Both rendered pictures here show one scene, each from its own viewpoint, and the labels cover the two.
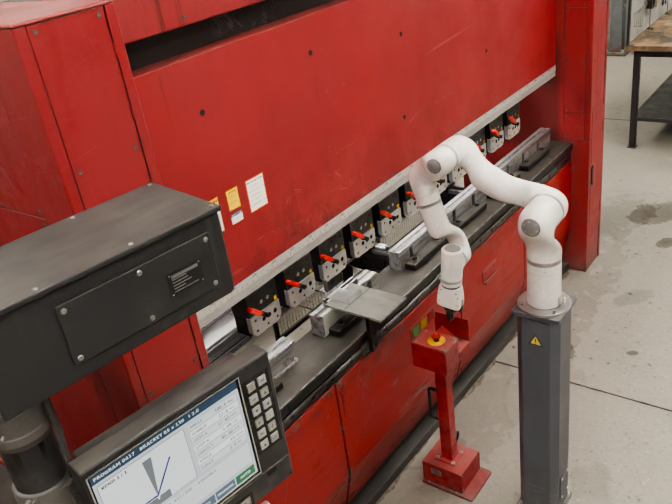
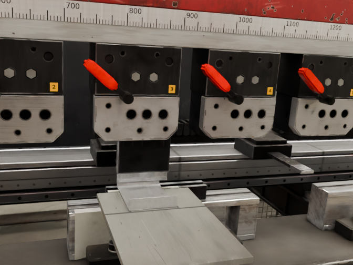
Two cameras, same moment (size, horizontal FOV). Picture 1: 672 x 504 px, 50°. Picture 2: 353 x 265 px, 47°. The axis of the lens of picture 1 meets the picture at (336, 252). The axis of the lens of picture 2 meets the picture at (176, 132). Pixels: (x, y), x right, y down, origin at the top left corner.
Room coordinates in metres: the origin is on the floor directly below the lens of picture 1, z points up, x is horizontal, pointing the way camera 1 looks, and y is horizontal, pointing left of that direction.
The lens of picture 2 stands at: (1.87, -0.39, 1.30)
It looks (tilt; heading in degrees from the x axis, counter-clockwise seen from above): 14 degrees down; 29
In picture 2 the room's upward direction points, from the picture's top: 4 degrees clockwise
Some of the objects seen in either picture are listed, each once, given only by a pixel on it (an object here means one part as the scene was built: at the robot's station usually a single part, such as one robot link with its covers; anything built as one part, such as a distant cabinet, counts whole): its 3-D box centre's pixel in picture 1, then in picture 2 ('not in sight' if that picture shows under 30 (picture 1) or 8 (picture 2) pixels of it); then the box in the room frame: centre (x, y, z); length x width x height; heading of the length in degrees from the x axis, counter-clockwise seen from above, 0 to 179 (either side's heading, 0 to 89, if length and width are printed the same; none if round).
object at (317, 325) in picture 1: (345, 302); (166, 220); (2.53, -0.01, 0.92); 0.39 x 0.06 x 0.10; 139
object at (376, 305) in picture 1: (365, 302); (164, 223); (2.39, -0.08, 1.00); 0.26 x 0.18 x 0.01; 49
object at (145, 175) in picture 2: (333, 279); (143, 158); (2.49, 0.03, 1.06); 0.10 x 0.02 x 0.10; 139
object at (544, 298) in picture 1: (544, 281); not in sight; (2.18, -0.72, 1.09); 0.19 x 0.19 x 0.18
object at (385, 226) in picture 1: (382, 212); (316, 93); (2.77, -0.22, 1.19); 0.15 x 0.09 x 0.17; 139
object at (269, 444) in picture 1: (186, 462); not in sight; (1.17, 0.38, 1.42); 0.45 x 0.12 x 0.36; 132
